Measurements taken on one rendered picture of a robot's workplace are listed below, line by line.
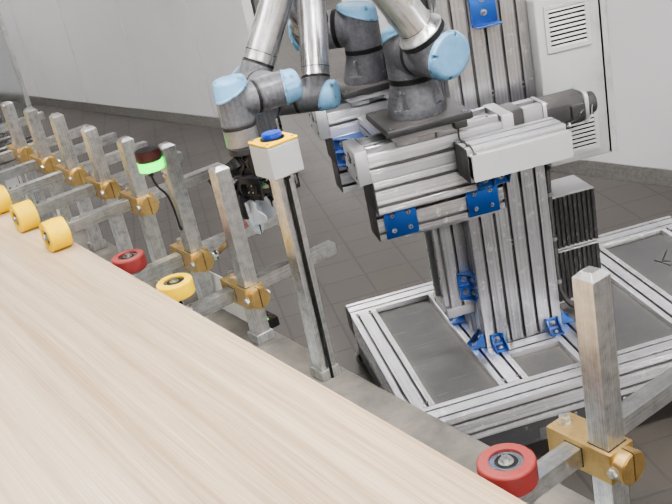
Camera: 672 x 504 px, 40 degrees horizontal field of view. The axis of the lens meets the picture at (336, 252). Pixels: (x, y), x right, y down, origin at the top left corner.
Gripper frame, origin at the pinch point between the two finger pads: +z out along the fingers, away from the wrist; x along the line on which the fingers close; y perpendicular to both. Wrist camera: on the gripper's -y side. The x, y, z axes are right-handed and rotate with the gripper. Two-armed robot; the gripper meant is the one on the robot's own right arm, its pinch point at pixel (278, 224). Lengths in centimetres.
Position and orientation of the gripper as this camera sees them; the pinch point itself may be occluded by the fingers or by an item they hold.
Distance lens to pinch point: 245.8
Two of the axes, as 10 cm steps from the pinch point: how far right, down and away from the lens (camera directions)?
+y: 7.9, -3.9, 4.8
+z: 2.0, 9.0, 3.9
